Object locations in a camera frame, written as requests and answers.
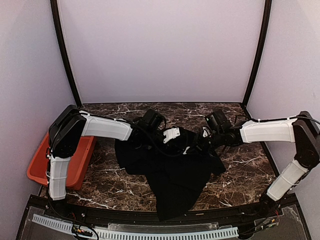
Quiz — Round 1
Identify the orange plastic bin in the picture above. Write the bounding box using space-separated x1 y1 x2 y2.
27 134 97 190

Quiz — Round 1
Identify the black front rail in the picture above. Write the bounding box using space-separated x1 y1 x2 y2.
27 194 297 226

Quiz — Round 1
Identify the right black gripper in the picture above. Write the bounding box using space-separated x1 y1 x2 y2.
186 128 225 157

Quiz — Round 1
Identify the white slotted cable duct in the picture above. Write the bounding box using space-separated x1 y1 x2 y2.
31 214 239 240

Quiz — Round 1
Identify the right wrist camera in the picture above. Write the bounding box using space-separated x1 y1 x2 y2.
202 126 212 138

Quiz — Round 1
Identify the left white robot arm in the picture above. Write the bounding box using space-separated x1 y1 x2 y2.
46 104 167 218

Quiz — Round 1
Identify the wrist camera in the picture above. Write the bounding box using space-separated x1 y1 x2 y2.
163 127 181 144
202 126 212 138

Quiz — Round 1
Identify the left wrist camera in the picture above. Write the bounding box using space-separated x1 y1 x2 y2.
163 127 181 144

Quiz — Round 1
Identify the black display stand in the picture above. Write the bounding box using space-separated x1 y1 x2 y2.
234 114 247 123

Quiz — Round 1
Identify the black frame post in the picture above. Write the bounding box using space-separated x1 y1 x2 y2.
242 0 272 108
50 0 83 108

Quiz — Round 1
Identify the right black frame post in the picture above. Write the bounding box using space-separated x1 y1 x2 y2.
242 0 272 108

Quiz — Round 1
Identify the left black frame post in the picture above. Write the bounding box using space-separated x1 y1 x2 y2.
50 0 83 108

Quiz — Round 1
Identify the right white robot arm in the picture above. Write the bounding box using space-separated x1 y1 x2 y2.
193 110 320 217

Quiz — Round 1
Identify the black t-shirt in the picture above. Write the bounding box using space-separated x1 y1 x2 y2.
114 127 226 213

